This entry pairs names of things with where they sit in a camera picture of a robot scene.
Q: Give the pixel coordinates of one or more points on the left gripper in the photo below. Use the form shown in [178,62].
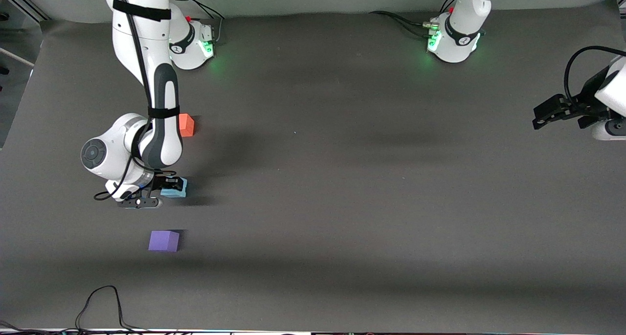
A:
[585,101]

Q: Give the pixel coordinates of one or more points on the light blue foam block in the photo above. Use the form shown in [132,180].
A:
[175,193]

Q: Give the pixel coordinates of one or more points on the orange foam block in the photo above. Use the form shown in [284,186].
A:
[187,125]

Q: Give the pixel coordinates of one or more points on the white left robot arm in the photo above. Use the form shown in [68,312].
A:
[459,36]

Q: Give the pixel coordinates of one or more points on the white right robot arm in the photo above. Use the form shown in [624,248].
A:
[161,139]

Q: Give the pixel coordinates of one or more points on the dark grey table mat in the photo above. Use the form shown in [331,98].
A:
[342,227]

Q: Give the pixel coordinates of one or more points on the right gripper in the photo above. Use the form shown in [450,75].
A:
[160,184]

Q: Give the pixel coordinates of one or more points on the aluminium frame rail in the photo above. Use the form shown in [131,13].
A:
[27,10]

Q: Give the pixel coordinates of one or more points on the purple foam block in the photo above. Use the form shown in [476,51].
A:
[164,241]

